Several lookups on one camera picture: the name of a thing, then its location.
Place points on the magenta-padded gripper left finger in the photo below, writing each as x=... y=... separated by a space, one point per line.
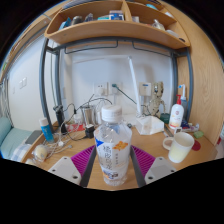
x=65 y=168

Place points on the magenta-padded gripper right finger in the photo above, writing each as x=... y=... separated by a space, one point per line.
x=159 y=168

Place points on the clear plastic water bottle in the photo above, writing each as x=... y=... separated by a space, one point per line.
x=112 y=150

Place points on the cream white mug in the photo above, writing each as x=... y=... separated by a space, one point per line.
x=180 y=150

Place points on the wrapped round bun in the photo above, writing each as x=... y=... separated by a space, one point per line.
x=41 y=152
x=30 y=162

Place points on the blue white cylinder can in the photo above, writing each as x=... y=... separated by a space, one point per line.
x=46 y=131

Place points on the small white clock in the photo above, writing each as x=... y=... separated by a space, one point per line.
x=178 y=130

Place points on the flat round red coaster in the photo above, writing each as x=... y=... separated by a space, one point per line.
x=197 y=146

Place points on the black charger block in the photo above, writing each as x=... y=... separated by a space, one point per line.
x=89 y=131

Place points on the white tissue pack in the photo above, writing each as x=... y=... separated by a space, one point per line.
x=150 y=125

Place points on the dark tablet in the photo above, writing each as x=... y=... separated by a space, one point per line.
x=34 y=136

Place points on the plaid blanket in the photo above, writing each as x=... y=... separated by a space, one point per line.
x=20 y=152

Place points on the black electric shaver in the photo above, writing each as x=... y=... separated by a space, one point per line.
x=60 y=118

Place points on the green cloth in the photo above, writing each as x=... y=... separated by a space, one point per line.
x=198 y=134

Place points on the white red-pump lotion bottle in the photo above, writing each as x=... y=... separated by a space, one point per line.
x=176 y=115

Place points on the blue-nozzle spray bottle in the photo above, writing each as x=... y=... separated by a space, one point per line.
x=184 y=103

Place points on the wooden tree figurine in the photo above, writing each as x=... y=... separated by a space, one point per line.
x=156 y=98

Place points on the light green pillow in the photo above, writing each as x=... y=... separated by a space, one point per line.
x=5 y=130

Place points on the light wooden side panel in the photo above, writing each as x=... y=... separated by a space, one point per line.
x=206 y=83

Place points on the wooden shelf unit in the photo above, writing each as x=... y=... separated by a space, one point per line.
x=113 y=31

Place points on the white wall box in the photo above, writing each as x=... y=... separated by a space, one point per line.
x=145 y=89

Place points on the white wall socket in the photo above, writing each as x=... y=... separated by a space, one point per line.
x=116 y=90
x=101 y=89

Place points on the grey metal frame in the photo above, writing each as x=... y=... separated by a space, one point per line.
x=43 y=83

